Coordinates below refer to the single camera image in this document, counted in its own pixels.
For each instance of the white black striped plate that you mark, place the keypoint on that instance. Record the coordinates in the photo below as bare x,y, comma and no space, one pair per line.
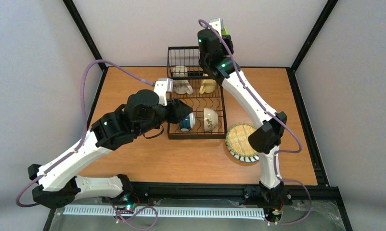
242,151

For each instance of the yellow mug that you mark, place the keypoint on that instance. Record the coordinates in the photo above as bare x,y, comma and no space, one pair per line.
207,86

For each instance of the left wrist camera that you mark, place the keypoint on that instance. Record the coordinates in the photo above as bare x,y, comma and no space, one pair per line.
162,87

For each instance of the dark teal spotted bowl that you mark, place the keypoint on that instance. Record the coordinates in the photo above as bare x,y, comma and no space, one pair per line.
187,123

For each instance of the black enclosure frame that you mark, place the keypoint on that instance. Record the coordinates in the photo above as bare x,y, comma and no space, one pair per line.
315,155

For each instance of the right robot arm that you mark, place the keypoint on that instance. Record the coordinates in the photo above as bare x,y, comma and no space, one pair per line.
269,124

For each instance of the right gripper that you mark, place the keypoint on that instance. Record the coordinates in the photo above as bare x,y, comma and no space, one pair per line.
227,43

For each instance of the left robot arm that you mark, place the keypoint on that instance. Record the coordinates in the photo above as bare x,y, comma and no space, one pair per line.
59,182

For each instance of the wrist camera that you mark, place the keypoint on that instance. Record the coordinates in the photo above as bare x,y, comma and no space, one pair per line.
162,87
217,24

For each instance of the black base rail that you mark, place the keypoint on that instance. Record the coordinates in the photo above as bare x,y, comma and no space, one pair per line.
244,194

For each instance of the white bowl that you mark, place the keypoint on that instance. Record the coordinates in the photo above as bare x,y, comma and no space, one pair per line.
210,119

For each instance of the white slotted cable duct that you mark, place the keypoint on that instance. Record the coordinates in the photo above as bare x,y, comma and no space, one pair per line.
170,212

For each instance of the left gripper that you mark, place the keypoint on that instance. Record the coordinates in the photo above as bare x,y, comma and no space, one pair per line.
175,110

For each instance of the white floral mug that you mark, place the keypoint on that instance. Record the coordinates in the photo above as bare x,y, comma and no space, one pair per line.
181,86

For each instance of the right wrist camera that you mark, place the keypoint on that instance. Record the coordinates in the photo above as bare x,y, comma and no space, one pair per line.
217,24

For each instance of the black wire dish rack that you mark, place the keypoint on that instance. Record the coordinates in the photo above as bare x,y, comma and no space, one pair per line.
183,64

